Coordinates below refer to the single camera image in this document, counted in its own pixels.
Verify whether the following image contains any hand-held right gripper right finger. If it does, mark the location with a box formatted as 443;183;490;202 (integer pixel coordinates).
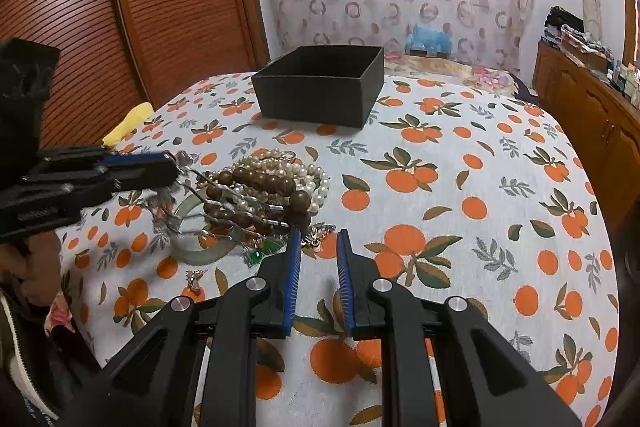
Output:
336;229;583;427

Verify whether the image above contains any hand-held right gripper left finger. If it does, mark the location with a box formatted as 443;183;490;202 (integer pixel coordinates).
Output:
65;229;303;427

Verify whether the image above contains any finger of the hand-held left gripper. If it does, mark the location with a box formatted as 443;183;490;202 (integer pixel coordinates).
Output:
36;146;180;188
0;172;122;242

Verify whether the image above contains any green pendant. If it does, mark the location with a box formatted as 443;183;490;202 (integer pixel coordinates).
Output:
247;241;282;266

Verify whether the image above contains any small silver charm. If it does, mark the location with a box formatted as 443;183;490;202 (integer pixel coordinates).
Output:
300;223;338;249

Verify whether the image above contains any pale jade bangle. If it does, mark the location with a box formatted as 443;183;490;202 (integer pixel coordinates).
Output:
169;194;252;265

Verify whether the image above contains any brown wooden bead bracelet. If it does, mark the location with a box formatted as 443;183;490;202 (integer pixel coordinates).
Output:
204;166;314;229

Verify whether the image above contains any small silver earring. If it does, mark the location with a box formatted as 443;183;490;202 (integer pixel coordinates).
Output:
185;270;208;294

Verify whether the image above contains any silver metal chain bracelet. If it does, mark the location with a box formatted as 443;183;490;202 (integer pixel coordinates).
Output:
144;151;292;244

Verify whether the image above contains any white pearl necklace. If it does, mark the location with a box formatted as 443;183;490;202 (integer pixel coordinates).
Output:
231;150;332;214

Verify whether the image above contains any black jewelry box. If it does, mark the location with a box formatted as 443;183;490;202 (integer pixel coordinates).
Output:
251;45;386;129

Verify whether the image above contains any person's left hand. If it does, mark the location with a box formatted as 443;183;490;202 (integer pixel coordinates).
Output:
0;232;63;305

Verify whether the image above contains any yellow plush toy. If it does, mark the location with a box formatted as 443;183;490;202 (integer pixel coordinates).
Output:
102;102;154;148

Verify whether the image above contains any orange print tablecloth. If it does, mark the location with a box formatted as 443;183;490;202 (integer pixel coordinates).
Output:
52;72;622;427

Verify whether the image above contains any brown louvered wardrobe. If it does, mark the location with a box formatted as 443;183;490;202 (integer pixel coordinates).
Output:
0;0;272;148

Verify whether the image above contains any person's dark jacket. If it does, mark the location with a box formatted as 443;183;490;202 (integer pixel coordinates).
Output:
0;279;103;427

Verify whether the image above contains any floral blanket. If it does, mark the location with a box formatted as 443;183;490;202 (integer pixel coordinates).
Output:
382;53;517;96

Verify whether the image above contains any blue plastic bag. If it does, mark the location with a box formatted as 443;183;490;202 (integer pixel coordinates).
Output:
404;23;454;56

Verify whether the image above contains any wooden cabinet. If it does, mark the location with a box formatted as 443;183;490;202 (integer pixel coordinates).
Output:
532;41;640;230

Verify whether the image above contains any stack of folded clothes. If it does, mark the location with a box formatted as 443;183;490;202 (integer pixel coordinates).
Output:
541;5;615;68

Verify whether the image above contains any group of cosmetic bottles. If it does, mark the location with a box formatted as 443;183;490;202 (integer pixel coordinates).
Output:
606;61;640;108

